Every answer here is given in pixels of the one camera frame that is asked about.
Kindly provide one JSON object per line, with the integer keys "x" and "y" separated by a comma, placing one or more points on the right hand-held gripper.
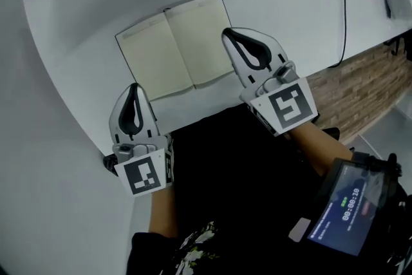
{"x": 289, "y": 106}

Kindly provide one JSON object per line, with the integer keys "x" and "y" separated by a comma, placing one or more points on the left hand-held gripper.
{"x": 143, "y": 174}

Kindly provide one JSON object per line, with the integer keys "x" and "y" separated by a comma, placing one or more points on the black wrist-mounted screen device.
{"x": 344, "y": 212}

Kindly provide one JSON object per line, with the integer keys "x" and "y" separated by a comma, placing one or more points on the black office chair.
{"x": 400, "y": 43}

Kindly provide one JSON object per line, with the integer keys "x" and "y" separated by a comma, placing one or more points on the metal trash bin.
{"x": 109, "y": 165}

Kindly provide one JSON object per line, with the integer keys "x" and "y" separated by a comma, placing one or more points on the person's black floral shirt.
{"x": 199, "y": 248}

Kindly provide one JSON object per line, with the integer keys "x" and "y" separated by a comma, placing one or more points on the person's left forearm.
{"x": 164, "y": 212}

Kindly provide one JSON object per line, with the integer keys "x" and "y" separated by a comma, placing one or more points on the person's right forearm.
{"x": 318, "y": 148}

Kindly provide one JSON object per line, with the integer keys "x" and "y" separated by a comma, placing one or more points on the grey folder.
{"x": 399, "y": 3}

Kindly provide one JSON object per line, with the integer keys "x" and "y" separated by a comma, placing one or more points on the person's black-clad legs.
{"x": 244, "y": 170}

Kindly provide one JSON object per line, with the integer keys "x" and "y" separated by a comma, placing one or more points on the notebook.
{"x": 154, "y": 58}

